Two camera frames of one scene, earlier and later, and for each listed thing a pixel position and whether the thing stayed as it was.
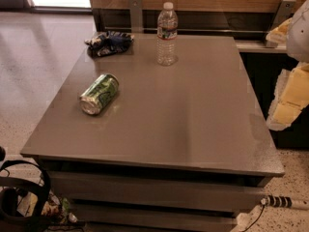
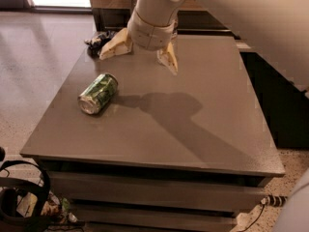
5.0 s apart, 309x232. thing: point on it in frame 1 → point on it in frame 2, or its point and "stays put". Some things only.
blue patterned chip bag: (109, 43) stays put
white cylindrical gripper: (299, 38) → (151, 33)
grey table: (140, 146) stays put
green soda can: (98, 94) stays put
